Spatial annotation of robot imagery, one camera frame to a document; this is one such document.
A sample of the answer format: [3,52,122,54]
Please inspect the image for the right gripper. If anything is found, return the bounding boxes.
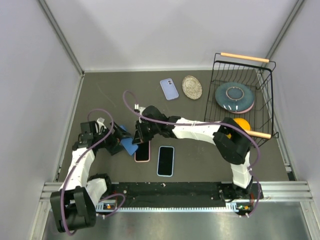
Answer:
[133,118,161,144]

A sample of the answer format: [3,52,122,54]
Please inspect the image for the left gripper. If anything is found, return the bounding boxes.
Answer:
[94,120,134,155]

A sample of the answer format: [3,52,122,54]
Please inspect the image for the blue phone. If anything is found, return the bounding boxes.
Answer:
[120,137,138,156]

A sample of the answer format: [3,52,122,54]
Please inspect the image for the pink phone case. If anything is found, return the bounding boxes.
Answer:
[134,139,151,163]

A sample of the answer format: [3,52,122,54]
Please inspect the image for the light blue phone case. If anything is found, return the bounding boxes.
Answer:
[156,145,175,178]

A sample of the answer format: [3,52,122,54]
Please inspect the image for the purple-edged black phone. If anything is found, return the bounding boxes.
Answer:
[157,146,175,176]

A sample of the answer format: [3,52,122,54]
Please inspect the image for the lavender phone case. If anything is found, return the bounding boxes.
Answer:
[159,78,179,101]

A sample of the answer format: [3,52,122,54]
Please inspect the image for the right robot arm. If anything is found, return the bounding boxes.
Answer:
[133,104,253,198]

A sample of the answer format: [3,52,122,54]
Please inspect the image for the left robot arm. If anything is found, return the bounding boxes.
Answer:
[50,118,132,234]

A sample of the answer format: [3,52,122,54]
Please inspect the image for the speckled oval dish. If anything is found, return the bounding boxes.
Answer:
[182,75,203,100]

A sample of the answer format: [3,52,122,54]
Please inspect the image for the pink plate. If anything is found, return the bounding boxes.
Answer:
[230,101,255,115]

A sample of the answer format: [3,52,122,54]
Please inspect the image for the blue glazed plate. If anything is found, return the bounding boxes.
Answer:
[214,82,255,112]

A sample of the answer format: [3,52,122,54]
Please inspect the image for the orange bowl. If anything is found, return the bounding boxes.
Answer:
[233,118,251,131]

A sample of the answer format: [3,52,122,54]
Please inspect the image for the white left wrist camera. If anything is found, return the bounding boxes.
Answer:
[95,117,105,133]

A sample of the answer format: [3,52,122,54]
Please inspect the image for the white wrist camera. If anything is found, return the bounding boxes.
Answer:
[95,117,105,133]
[134,104,146,116]

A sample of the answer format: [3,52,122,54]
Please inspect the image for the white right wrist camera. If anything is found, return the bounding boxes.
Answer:
[134,104,146,116]

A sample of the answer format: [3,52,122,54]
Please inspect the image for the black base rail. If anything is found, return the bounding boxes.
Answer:
[102,182,264,208]

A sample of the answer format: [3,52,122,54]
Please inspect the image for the black wire dish rack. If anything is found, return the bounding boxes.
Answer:
[204,52,279,138]

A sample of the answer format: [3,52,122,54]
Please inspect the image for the grey cable duct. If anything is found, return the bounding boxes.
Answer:
[95,200,251,214]

